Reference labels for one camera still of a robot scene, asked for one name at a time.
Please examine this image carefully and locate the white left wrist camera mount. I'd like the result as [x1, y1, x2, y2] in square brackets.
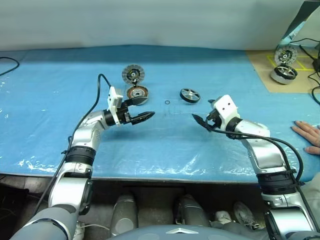
[106, 85, 125, 126]

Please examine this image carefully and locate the person's bare hand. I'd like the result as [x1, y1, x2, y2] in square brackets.
[290, 120, 320, 155]

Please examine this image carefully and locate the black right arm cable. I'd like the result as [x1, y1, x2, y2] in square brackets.
[209, 126, 316, 226]

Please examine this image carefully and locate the copper wound motor stator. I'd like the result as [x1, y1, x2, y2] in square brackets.
[125, 85, 151, 100]

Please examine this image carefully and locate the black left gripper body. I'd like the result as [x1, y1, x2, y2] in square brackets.
[116, 99, 134, 126]

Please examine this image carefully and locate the blue plastic table mat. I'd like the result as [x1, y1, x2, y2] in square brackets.
[0, 44, 320, 183]

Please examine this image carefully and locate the dark rounded robot foot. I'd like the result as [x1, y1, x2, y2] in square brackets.
[110, 194, 139, 236]
[174, 194, 211, 228]

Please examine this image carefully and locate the black adapter power cable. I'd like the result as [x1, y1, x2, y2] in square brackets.
[307, 70, 320, 105]

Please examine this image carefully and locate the thin white cord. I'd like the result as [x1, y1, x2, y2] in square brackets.
[81, 223, 111, 230]

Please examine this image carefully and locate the grey slanted stand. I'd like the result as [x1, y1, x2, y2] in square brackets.
[279, 0, 320, 47]

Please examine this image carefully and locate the silver spoked motor rotor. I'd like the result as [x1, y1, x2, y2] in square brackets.
[270, 64, 299, 85]

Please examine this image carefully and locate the thin black stand cable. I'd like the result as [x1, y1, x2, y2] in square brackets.
[289, 37, 320, 61]

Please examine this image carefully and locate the thin black cable loop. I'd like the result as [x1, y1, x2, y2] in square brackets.
[0, 56, 21, 77]

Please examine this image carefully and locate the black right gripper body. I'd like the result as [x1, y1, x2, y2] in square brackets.
[205, 109, 223, 132]

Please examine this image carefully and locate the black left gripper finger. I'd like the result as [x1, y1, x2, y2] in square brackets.
[130, 111, 157, 126]
[124, 96, 149, 108]

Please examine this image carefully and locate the grey robot torso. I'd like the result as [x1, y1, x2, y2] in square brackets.
[106, 224, 270, 240]

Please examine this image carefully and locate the finned silver motor end cover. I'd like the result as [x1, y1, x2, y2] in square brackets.
[274, 44, 298, 67]
[121, 64, 146, 86]

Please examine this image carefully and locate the black spoked motor rotor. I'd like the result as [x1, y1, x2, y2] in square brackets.
[179, 87, 202, 104]

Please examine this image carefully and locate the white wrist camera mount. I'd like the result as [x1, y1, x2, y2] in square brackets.
[106, 85, 125, 126]
[211, 94, 241, 126]

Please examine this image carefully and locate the brown cardboard sheet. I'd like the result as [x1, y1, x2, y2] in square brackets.
[244, 47, 320, 94]

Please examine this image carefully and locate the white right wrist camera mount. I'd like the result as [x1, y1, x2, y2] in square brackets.
[211, 94, 241, 126]

